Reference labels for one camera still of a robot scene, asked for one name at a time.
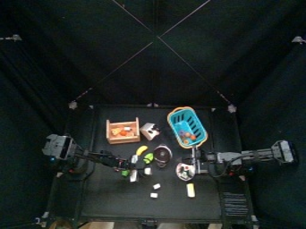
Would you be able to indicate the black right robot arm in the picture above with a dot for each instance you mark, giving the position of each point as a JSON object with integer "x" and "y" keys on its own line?
{"x": 253, "y": 155}

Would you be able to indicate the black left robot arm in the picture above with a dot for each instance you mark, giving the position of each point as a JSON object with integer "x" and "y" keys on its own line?
{"x": 92, "y": 156}

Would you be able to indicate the small green toy piece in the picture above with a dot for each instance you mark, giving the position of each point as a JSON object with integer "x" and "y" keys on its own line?
{"x": 125, "y": 173}

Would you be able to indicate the white sushi piece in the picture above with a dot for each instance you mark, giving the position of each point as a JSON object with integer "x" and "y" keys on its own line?
{"x": 153, "y": 195}
{"x": 147, "y": 171}
{"x": 156, "y": 186}

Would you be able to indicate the wooden toolbox crate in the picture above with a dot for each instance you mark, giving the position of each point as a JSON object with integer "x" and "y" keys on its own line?
{"x": 121, "y": 136}

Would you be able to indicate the yellow toy banana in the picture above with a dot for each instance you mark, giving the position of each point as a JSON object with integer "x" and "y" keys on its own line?
{"x": 141, "y": 150}

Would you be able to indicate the green toy vegetable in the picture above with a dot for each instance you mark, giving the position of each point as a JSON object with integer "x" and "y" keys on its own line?
{"x": 148, "y": 158}

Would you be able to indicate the pale yellow toy block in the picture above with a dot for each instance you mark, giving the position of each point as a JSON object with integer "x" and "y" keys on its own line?
{"x": 189, "y": 190}

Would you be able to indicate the dark round toy pot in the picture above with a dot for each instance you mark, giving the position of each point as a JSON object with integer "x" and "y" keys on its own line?
{"x": 161, "y": 155}

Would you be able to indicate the red-orange toy fruit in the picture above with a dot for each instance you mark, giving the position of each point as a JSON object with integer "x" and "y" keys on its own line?
{"x": 192, "y": 137}

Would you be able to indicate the orange toy ball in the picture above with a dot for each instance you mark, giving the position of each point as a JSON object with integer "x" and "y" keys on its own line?
{"x": 187, "y": 135}

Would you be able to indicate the red-orange toy food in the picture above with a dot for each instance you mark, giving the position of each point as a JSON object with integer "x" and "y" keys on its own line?
{"x": 124, "y": 133}

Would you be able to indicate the purple toy food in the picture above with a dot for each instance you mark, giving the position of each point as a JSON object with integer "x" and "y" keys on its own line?
{"x": 181, "y": 132}

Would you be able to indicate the small white toy food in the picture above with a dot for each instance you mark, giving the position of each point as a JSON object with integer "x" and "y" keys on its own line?
{"x": 126, "y": 128}

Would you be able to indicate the orange toy fruit slice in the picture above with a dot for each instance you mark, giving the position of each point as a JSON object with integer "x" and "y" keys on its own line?
{"x": 116, "y": 131}

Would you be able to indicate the teal basket with orange rim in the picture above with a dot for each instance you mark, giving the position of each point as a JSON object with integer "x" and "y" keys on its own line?
{"x": 177, "y": 121}

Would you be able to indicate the white printed label sticker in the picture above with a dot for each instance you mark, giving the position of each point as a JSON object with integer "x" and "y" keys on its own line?
{"x": 233, "y": 204}

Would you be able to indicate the grey frame corner bracket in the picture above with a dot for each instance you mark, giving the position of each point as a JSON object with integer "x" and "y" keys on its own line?
{"x": 231, "y": 108}
{"x": 72, "y": 105}
{"x": 152, "y": 105}
{"x": 16, "y": 38}
{"x": 298, "y": 39}

